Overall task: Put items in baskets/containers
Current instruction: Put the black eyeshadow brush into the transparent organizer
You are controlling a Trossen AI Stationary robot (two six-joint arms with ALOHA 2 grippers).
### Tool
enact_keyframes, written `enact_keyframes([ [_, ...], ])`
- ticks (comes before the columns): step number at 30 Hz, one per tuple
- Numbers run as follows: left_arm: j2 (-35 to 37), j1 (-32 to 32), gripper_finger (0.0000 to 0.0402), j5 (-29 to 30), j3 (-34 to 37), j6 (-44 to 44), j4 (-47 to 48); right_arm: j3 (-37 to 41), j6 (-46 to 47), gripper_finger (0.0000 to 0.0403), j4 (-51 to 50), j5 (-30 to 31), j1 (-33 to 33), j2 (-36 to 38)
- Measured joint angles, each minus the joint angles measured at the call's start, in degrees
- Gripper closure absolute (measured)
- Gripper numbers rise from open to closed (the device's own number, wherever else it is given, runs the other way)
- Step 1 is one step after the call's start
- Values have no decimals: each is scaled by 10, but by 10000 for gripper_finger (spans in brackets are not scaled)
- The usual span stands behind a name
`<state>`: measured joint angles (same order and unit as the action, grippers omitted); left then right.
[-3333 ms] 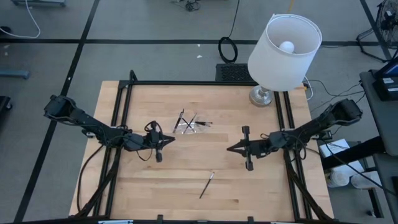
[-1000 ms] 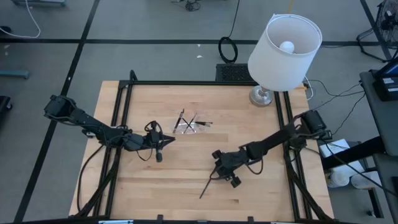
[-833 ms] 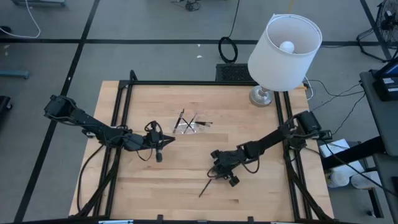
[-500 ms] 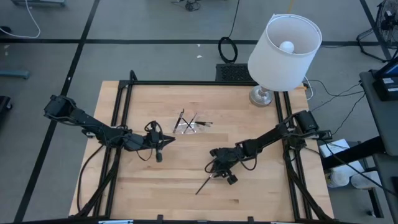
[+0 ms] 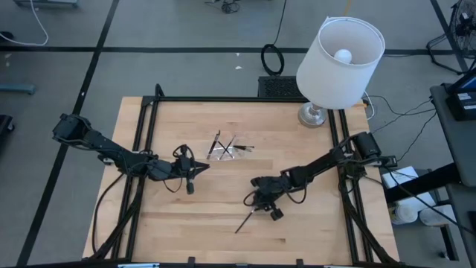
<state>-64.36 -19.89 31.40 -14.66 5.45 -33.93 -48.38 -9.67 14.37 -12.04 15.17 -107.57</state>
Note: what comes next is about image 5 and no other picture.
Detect dark computer monitor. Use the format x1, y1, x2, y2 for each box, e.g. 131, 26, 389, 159
448, 66, 476, 95

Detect grey-blue cart base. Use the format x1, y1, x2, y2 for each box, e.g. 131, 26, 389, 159
13, 0, 80, 9

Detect black caster base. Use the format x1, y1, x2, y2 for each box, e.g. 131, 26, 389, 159
0, 114, 16, 135

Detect silver bar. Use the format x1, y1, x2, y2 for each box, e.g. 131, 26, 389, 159
117, 262, 161, 268

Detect coiled black cable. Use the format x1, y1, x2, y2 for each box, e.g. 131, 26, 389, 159
260, 0, 288, 77

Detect white paper roll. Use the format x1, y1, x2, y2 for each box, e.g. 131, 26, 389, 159
389, 200, 422, 226
419, 203, 457, 227

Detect long white cable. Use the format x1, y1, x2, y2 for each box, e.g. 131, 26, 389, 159
0, 0, 50, 48

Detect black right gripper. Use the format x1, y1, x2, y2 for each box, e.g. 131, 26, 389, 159
249, 175, 289, 221

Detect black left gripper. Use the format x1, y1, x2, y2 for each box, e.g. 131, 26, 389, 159
170, 144, 210, 195

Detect white cardboard box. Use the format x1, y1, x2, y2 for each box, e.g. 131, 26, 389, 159
381, 165, 420, 190

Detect black perforated grille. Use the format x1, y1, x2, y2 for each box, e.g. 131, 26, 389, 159
257, 75, 304, 99

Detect black table leg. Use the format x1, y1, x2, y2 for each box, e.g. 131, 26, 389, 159
437, 223, 460, 261

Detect thin black cable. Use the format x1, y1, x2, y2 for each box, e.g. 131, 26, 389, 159
366, 95, 438, 131

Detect black support beam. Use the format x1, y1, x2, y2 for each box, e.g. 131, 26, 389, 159
384, 162, 461, 205

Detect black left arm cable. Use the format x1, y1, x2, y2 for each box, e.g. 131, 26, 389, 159
91, 171, 127, 258

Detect long black power cable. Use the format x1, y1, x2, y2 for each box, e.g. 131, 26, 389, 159
385, 167, 476, 237

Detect short white cable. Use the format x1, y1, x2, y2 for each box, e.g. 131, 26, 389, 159
362, 90, 377, 121

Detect black box white labels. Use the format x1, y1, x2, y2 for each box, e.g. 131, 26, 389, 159
445, 83, 476, 122

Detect black aluminium table frame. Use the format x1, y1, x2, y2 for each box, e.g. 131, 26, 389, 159
82, 83, 402, 268

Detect black floor fan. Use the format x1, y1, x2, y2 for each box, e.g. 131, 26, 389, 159
425, 0, 476, 75

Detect black makeup brush fluffy head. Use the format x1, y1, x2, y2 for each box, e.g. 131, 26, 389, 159
206, 130, 222, 161

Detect grey-blue metal bar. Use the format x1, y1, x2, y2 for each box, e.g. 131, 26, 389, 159
0, 83, 36, 96

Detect silver lamp white shade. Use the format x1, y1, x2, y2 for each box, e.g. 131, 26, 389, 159
295, 16, 387, 130

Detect clear acrylic three-compartment organizer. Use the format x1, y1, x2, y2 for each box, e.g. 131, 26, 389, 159
206, 142, 247, 162

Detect grey side table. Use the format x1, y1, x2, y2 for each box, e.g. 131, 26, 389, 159
444, 182, 476, 268

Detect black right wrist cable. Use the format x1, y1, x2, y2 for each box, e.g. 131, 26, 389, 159
243, 188, 261, 208

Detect grey desk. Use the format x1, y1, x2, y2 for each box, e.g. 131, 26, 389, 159
430, 84, 476, 189

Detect tangled black cables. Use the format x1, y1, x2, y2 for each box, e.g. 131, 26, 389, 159
204, 0, 241, 15

